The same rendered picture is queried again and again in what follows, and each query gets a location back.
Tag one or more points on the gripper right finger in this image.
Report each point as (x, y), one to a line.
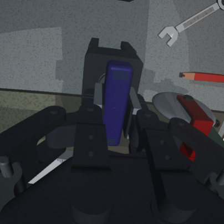
(203, 147)

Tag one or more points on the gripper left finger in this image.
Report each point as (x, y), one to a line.
(33, 125)

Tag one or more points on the red scoring head with disc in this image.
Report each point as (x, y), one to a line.
(196, 111)

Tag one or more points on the black block with legs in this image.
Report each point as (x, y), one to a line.
(96, 62)

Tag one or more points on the red pencil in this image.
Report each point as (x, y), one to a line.
(205, 76)

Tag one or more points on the grey open-end wrench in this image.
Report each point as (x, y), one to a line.
(192, 21)

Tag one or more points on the green rail support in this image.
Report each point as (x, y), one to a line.
(215, 135)

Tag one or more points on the white scaled rail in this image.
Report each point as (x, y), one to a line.
(46, 169)

